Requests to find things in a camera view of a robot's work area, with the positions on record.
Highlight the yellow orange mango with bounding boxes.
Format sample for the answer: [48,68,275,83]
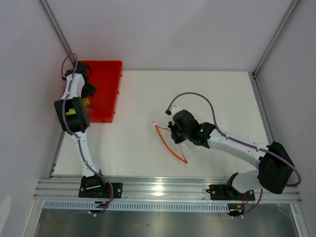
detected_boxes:
[81,98,90,108]

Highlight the clear zip top bag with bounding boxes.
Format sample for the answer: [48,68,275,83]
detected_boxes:
[152,117,205,165]

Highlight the pink peach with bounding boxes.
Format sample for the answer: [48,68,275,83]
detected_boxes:
[86,107,94,117]

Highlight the green apple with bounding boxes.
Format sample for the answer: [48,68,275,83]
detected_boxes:
[65,108,76,116]

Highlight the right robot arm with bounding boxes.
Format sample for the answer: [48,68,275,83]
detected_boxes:
[167,106,294,199]

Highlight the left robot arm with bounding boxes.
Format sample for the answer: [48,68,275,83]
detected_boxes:
[54,61,107,198]

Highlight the red plastic tray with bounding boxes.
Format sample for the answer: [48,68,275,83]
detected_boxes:
[77,60,123,123]

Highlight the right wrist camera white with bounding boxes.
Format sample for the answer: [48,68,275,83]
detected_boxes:
[165,105,182,116]

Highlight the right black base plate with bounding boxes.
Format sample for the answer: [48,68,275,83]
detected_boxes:
[206,184,255,201]

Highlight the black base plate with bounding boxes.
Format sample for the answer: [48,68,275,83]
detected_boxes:
[79,175,123,198]
[206,184,255,201]

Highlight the aluminium mounting rail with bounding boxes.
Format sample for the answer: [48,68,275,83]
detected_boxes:
[33,175,302,204]

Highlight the white slotted cable duct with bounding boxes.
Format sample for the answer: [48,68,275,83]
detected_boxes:
[43,199,230,213]

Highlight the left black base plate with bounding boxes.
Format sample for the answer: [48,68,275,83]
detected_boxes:
[79,175,123,198]

